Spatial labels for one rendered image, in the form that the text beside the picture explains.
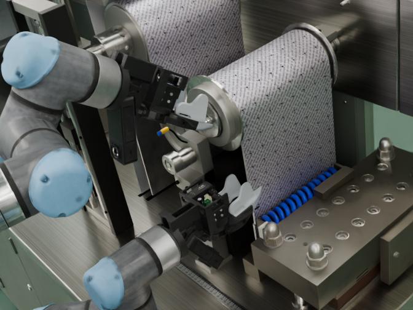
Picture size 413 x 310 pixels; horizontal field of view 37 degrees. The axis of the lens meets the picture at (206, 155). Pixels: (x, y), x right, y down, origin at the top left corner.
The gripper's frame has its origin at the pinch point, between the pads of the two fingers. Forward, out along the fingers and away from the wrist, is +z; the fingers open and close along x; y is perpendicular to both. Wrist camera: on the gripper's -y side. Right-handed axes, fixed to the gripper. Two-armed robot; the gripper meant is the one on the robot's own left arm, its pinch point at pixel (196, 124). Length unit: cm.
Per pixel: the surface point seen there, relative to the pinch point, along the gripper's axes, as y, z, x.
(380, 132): 11, 209, 90
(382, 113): 20, 221, 99
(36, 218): -39, 9, 51
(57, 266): -43, 5, 31
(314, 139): 4.0, 27.1, -4.5
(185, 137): -3.6, 4.4, 6.2
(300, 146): 1.9, 23.6, -4.5
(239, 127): 2.2, 4.6, -5.2
